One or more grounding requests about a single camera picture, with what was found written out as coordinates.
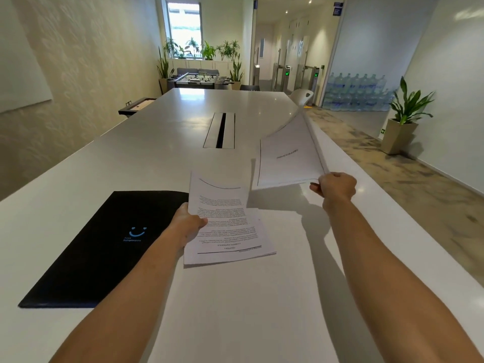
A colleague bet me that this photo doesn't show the black folder with smile logo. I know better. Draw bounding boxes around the black folder with smile logo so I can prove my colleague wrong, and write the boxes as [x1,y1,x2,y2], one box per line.
[18,190,190,309]

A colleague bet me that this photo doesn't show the grey sofa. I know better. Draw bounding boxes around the grey sofa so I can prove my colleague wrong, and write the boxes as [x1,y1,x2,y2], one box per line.
[176,67,220,76]

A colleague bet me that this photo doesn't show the stack of water bottles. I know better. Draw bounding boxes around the stack of water bottles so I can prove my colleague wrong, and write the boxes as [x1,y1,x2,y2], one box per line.
[321,72,398,112]

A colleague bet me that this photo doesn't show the person's right hand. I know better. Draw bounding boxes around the person's right hand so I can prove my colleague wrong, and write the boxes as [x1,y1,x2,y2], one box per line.
[309,172,358,209]

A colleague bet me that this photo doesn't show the white plastic chair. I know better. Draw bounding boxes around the white plastic chair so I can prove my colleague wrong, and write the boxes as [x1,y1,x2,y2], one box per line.
[289,88,315,107]

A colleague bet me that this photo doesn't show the person's right forearm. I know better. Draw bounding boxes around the person's right forearm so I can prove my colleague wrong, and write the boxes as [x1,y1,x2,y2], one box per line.
[322,199,484,363]

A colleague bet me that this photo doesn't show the row of windowsill plants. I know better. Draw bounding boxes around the row of windowsill plants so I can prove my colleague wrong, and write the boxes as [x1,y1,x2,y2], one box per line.
[163,37,241,61]

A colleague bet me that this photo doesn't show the foosball table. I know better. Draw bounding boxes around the foosball table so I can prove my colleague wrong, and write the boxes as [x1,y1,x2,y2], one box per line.
[167,72,235,90]

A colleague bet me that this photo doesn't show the turnstile gates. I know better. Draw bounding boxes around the turnstile gates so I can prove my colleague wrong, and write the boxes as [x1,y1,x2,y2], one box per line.
[271,63,326,96]

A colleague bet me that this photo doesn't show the potted plant in beige planter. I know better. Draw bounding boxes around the potted plant in beige planter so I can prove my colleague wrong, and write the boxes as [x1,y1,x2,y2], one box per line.
[380,76,436,156]

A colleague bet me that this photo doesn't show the person's left forearm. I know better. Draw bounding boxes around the person's left forearm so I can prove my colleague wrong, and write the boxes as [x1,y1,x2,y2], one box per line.
[48,231,187,363]

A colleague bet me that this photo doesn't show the stack of printed pages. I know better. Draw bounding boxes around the stack of printed pages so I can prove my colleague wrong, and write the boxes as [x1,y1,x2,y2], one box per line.
[184,207,277,266]

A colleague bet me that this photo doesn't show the low black side table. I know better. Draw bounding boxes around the low black side table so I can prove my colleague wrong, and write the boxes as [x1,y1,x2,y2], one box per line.
[118,97,157,118]

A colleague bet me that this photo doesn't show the tall snake plant in pot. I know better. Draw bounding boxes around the tall snake plant in pot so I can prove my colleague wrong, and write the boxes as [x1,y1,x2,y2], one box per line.
[228,53,245,91]
[157,47,175,95]

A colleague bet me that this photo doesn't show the person's left hand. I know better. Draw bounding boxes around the person's left hand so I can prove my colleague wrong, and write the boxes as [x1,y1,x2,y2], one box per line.
[166,202,208,249]

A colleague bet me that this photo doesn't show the curled printed text sheet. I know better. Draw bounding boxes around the curled printed text sheet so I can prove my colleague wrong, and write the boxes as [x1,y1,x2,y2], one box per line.
[188,170,251,220]

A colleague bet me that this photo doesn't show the white wall board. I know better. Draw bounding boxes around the white wall board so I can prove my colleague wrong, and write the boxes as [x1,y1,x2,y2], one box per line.
[0,0,54,114]

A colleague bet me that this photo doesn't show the table cable slot cover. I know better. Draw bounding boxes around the table cable slot cover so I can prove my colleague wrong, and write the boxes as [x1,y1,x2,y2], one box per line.
[203,112,236,149]

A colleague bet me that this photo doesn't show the window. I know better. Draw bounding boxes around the window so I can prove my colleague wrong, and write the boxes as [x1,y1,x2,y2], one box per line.
[166,1,203,59]

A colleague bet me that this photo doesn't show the white title page sheet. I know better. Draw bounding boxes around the white title page sheet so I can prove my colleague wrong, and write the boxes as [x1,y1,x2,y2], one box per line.
[251,109,330,192]

